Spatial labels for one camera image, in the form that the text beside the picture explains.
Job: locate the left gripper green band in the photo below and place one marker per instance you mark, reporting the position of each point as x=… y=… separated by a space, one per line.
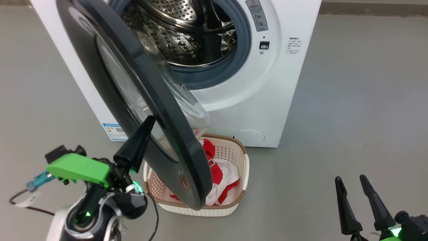
x=80 y=167

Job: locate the black round washing machine door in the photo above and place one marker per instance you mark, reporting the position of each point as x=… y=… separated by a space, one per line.
x=83 y=50

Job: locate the cream plastic laundry basket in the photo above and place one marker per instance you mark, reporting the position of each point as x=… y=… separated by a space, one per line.
x=230 y=154

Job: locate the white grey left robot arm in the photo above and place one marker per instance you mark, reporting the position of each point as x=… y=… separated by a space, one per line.
x=58 y=227

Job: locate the white front-load washing machine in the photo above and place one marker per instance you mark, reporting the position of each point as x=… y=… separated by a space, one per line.
x=267 y=100

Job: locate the blue energy label sticker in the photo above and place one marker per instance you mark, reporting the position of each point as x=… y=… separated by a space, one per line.
x=113 y=132

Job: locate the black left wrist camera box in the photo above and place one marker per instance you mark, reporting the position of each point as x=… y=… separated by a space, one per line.
x=58 y=153

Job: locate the red and white garment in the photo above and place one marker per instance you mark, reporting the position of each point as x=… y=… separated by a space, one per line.
x=227 y=174

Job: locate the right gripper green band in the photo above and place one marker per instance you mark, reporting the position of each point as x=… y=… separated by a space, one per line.
x=414 y=229

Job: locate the grey warning sticker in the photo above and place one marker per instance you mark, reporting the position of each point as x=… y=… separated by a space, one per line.
x=257 y=15

